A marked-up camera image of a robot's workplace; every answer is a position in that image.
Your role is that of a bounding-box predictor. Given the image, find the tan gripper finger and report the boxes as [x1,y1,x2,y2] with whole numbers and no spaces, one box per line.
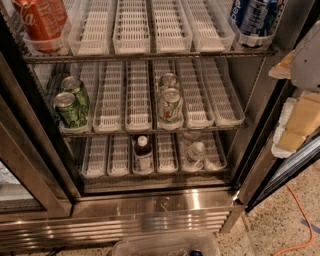
[271,93,320,158]
[268,51,294,79]

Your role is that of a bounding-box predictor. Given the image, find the green soda can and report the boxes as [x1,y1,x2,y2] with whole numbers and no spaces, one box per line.
[53,92,87,129]
[61,76,90,115]

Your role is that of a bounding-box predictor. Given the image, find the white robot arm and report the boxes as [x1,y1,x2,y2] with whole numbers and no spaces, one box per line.
[269,21,320,158]

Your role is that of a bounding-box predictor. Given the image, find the dark blue can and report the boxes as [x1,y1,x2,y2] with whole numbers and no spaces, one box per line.
[240,0,283,37]

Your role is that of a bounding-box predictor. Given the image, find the fridge door right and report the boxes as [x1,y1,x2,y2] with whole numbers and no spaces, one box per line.
[246,80,320,213]

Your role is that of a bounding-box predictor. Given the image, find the blue pepsi can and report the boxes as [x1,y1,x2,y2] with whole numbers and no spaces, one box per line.
[230,0,250,27]

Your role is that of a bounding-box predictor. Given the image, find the rear white patterned can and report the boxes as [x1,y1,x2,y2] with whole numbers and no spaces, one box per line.
[158,73,179,93]

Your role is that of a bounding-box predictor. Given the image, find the white patterned can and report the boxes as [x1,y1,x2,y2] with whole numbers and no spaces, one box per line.
[159,88,183,124]
[158,73,179,93]

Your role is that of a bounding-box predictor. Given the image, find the front white patterned can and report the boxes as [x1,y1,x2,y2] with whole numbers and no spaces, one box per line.
[159,88,183,124]

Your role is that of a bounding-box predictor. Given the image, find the stainless steel fridge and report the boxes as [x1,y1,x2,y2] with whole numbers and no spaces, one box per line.
[0,0,319,254]

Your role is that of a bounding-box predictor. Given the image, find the rear red cola can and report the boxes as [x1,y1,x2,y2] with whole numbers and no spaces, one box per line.
[49,0,67,27]

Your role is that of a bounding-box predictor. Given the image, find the red cola can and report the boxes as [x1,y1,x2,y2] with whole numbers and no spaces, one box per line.
[49,0,67,27]
[11,0,61,53]

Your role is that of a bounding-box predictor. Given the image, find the front red cola can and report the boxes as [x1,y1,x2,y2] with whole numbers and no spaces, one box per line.
[11,0,61,53]

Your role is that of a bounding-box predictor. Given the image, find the glass fridge door left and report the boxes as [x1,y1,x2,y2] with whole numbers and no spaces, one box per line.
[0,54,73,222]

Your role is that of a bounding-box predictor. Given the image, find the clear water bottle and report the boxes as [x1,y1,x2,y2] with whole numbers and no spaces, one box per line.
[185,142,206,172]

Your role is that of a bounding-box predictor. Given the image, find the clear plastic bin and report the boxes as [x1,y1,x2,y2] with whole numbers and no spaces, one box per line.
[112,231,221,256]

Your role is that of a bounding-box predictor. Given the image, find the brown bottle white cap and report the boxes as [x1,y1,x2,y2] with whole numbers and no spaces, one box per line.
[134,135,153,174]

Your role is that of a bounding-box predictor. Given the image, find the top wire shelf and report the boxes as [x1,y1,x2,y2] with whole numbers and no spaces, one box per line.
[23,49,278,64]

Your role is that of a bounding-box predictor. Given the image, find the wire shelf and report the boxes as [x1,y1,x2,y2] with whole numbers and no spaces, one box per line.
[23,49,278,64]
[62,122,248,138]

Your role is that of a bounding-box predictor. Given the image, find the middle wire shelf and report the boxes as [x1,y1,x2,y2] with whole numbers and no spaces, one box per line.
[62,122,248,138]

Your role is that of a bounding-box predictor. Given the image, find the orange cable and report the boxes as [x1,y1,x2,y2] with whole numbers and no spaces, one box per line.
[272,183,315,256]

